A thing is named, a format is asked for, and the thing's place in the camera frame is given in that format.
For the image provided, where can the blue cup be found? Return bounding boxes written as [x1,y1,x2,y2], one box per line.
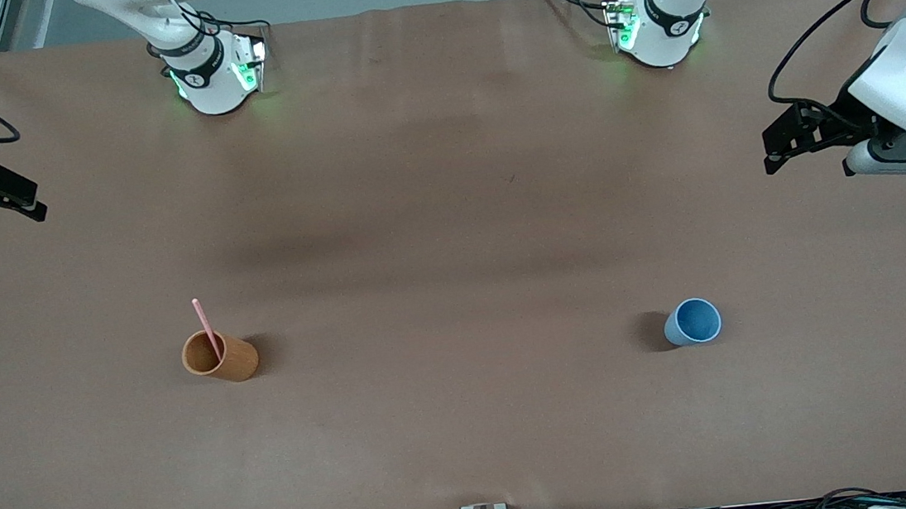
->
[660,295,725,349]

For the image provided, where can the pink chopstick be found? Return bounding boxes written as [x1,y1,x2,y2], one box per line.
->
[191,295,225,365]

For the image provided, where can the brown wooden cup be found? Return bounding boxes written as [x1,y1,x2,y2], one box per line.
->
[179,324,261,388]

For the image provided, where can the base connector plate green light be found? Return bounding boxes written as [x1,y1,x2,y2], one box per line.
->
[602,0,644,55]
[228,33,272,96]

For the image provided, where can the brown table cover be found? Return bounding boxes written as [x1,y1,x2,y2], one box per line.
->
[0,0,906,509]

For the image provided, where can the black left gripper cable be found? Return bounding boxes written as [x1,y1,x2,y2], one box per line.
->
[758,0,906,143]

